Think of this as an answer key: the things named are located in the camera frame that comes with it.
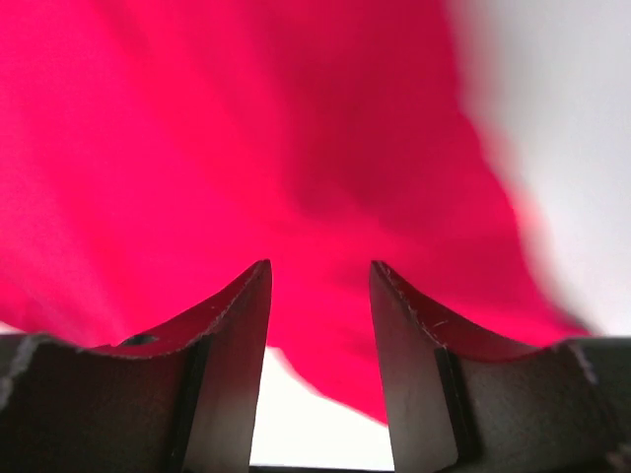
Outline red t-shirt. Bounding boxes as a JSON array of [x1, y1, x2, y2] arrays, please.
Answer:
[[1, 1, 585, 421]]

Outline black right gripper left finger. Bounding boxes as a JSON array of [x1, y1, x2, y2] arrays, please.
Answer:
[[1, 260, 272, 472]]

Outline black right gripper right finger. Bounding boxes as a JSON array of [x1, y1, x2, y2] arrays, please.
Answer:
[[370, 262, 630, 472]]

